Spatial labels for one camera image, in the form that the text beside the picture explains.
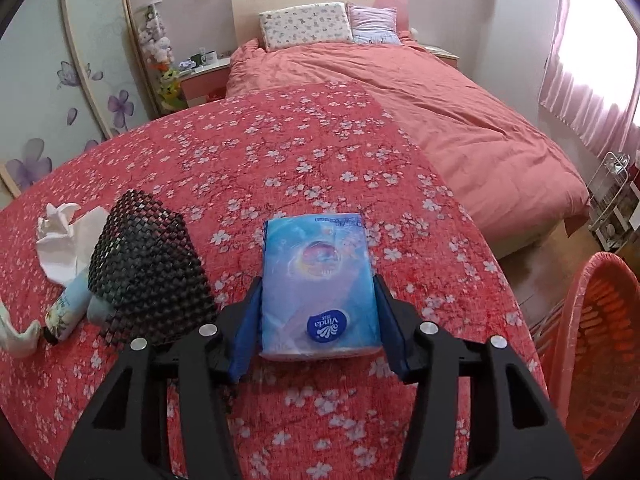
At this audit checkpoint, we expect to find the yellow green plush toy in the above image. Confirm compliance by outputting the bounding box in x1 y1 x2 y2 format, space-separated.
157 65 183 109

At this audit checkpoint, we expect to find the white wire rack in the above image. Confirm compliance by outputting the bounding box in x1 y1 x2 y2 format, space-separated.
589 151 630 251

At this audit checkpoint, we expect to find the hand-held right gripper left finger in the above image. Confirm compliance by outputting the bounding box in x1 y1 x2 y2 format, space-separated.
55 275 264 480

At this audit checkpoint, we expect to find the orange plastic basket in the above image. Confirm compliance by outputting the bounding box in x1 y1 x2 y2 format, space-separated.
532 251 640 480

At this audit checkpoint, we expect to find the pink striped pillow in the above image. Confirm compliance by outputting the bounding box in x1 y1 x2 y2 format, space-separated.
347 4 403 45

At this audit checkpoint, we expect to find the black mesh mat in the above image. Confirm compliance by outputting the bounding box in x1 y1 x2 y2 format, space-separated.
87 189 218 348

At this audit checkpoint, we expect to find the red floral blanket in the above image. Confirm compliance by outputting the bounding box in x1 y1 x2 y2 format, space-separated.
0 81 546 480

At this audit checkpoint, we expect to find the white patterned pillow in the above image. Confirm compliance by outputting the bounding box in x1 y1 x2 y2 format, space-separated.
258 1 353 52

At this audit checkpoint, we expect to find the pink white nightstand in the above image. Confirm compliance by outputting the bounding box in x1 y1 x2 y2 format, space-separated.
180 57 232 108

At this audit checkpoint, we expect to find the clear tube of plush toys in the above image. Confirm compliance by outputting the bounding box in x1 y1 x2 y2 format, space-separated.
135 1 173 68

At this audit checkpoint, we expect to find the pink duvet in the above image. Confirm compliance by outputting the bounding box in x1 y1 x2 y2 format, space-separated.
225 37 591 237

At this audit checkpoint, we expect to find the blue tissue pack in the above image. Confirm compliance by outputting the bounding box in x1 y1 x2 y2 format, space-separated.
259 212 385 362

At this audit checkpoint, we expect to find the beige nightstand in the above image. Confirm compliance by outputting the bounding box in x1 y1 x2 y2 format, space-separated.
417 42 460 68

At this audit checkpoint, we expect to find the floral sliding door wardrobe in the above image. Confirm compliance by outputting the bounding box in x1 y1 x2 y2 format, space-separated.
0 0 156 201

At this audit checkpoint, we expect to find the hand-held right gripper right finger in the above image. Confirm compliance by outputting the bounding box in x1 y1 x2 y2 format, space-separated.
372 274 583 480

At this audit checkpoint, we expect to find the red white paper bucket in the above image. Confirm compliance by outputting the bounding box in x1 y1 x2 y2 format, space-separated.
0 305 42 358

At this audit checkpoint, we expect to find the crumpled white tissue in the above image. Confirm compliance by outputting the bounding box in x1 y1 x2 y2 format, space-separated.
36 202 108 285

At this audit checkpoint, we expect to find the pink curtain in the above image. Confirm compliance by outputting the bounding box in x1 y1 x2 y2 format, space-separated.
539 0 640 148

